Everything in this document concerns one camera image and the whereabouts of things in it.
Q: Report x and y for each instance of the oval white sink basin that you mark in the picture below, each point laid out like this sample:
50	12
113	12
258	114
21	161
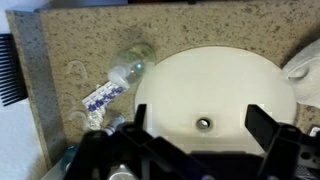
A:
216	83

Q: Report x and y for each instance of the blue mouthwash bottle black cap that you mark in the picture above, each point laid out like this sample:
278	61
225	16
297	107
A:
69	156

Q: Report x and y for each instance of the toothpaste tube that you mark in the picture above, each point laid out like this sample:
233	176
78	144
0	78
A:
103	96

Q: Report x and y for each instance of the crumpled clear plastic wrapper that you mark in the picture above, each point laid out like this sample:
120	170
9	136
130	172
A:
95	120

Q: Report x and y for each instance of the white terry cloth towel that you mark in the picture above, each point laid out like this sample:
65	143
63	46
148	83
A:
306	80

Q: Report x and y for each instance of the clear soap dispenser bottle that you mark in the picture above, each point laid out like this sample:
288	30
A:
131	65

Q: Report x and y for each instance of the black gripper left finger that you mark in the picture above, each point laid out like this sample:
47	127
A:
141	116

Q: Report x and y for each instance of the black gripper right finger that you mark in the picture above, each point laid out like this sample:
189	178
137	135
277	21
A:
263	126

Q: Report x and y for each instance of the small white-capped bottle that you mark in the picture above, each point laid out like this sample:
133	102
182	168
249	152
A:
115	122

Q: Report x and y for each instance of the black ribbed comb-like object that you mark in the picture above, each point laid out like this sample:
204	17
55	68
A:
11	70

